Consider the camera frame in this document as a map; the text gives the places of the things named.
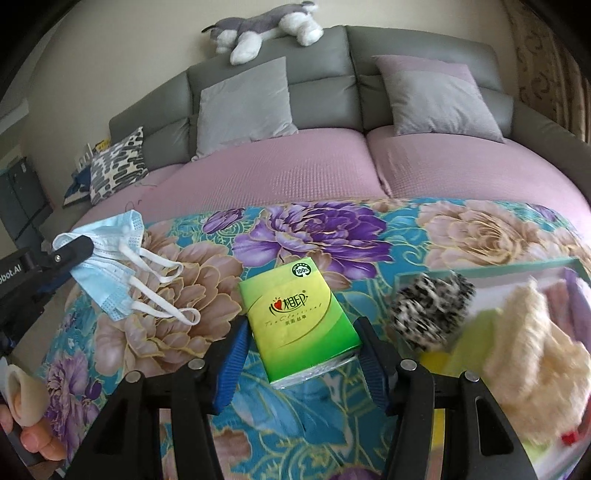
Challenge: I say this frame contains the stack of books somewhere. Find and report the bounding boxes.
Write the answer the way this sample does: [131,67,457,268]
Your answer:
[76,138,112,167]

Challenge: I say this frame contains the pink sofa cover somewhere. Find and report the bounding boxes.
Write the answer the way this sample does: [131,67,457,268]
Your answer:
[69,124,589,232]

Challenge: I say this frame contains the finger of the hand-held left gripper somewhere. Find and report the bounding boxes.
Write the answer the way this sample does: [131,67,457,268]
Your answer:
[32,272,70,301]
[34,236,94,275]

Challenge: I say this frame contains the grey sofa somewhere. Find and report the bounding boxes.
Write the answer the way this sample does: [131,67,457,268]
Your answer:
[39,25,591,232]

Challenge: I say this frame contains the teal shallow cardboard box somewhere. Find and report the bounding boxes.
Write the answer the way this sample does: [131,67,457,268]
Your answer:
[397,258,591,480]

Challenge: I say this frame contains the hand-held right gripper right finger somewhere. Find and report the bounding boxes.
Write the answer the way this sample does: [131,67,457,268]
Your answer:
[353,318,529,480]

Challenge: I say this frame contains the blue face mask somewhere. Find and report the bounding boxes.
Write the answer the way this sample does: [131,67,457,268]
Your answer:
[53,210,200,326]

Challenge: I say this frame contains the floral teal blanket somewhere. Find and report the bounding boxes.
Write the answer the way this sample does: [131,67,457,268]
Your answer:
[9,196,591,480]

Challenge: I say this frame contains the beige patterned curtain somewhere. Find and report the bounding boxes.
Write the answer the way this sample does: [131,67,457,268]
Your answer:
[503,0,591,139]

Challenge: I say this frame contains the leopard print scrunchie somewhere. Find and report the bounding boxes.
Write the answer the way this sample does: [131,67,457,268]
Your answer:
[390,271,476,352]

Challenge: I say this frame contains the cream knit cloth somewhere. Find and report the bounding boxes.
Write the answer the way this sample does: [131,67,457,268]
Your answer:
[482,277,591,446]

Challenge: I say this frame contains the plain grey pillow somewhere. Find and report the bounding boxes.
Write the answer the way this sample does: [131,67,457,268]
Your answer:
[191,56,298,161]

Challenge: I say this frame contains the green tissue pack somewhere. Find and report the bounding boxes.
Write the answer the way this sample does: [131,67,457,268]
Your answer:
[238,258,362,389]

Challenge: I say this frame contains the grey pillow with purple edge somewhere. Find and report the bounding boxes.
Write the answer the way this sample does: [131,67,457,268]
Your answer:
[372,54,505,144]

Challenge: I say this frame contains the person's left hand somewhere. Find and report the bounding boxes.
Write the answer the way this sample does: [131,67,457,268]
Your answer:
[0,364,61,462]

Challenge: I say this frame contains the grey white plush dog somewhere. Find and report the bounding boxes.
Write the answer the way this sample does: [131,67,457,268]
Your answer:
[202,4,324,65]

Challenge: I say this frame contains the black white patterned pillow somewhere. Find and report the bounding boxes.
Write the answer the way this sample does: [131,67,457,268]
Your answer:
[89,127,149,206]

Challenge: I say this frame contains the dark cabinet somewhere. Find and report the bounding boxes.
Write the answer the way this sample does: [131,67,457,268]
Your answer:
[0,157,49,241]

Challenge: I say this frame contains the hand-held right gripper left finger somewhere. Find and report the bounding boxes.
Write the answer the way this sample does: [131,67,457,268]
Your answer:
[67,319,249,480]

